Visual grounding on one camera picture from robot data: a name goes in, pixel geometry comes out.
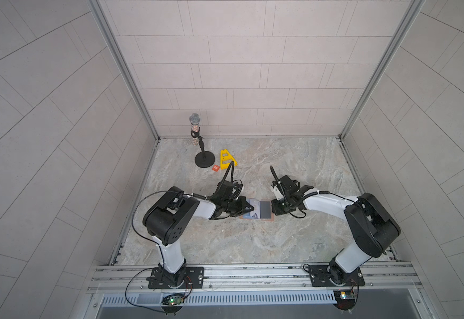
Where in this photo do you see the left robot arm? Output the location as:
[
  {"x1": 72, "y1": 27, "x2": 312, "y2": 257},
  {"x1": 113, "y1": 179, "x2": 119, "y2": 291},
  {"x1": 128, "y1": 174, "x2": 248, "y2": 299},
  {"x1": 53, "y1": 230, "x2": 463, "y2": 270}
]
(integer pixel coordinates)
[{"x1": 142, "y1": 181, "x2": 254, "y2": 285}]

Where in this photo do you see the black VIP credit card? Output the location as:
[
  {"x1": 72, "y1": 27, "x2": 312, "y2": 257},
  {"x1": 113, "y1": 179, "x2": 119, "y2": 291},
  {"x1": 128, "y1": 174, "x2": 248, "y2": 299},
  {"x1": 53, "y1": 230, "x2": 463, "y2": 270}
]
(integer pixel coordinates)
[{"x1": 259, "y1": 201, "x2": 272, "y2": 219}]

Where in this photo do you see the left green circuit board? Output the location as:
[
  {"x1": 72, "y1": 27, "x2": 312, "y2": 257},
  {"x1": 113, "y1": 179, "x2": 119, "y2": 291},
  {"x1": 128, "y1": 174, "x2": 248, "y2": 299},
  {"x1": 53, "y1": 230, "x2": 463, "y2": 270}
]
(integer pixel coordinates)
[{"x1": 161, "y1": 294, "x2": 185, "y2": 307}]

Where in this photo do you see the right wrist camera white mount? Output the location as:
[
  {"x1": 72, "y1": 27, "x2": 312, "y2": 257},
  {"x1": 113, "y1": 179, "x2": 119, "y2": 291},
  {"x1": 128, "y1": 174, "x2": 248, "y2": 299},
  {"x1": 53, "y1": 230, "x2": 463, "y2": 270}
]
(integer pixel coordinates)
[{"x1": 273, "y1": 185, "x2": 285, "y2": 202}]

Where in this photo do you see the yellow triangular plastic block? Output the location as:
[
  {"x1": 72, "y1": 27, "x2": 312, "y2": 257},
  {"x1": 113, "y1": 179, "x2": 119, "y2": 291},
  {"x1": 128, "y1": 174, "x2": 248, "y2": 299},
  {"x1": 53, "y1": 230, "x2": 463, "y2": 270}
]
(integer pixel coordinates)
[{"x1": 220, "y1": 149, "x2": 237, "y2": 170}]

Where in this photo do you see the right circuit board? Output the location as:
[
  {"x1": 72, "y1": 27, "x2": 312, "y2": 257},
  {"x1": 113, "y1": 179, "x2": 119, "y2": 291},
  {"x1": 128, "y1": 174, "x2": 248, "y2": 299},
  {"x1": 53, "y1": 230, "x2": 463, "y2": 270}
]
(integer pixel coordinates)
[{"x1": 333, "y1": 291, "x2": 357, "y2": 311}]

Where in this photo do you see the white credit card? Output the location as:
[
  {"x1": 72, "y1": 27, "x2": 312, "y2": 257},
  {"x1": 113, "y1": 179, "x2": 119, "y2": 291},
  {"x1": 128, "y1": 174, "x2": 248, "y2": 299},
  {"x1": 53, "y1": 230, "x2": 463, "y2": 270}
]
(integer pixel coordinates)
[{"x1": 243, "y1": 199, "x2": 260, "y2": 220}]

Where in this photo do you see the aluminium mounting rail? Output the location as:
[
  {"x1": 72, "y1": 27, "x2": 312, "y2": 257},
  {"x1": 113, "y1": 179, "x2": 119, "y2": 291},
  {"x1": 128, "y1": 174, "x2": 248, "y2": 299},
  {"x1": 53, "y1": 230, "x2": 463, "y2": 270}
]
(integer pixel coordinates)
[{"x1": 85, "y1": 262, "x2": 422, "y2": 293}]

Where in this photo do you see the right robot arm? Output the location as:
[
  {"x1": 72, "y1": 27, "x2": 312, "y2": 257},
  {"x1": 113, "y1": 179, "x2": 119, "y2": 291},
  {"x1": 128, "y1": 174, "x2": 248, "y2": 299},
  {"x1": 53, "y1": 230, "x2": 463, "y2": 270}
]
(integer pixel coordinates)
[{"x1": 271, "y1": 172, "x2": 401, "y2": 286}]

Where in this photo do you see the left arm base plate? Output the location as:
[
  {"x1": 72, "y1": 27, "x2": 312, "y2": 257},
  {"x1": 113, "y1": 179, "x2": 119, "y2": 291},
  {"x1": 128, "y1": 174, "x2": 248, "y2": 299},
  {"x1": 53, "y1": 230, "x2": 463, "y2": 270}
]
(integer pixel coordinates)
[{"x1": 148, "y1": 265, "x2": 205, "y2": 290}]

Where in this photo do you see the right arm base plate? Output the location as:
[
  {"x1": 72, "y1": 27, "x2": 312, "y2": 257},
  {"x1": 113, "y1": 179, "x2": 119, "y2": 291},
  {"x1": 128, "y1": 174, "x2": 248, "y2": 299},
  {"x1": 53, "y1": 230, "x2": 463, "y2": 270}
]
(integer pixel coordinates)
[{"x1": 303, "y1": 264, "x2": 365, "y2": 287}]

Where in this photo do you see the microphone on black stand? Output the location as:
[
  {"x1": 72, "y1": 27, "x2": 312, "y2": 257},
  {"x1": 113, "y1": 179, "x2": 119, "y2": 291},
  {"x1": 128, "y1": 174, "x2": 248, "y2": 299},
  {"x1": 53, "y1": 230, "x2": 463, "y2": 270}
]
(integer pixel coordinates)
[{"x1": 189, "y1": 113, "x2": 216, "y2": 168}]

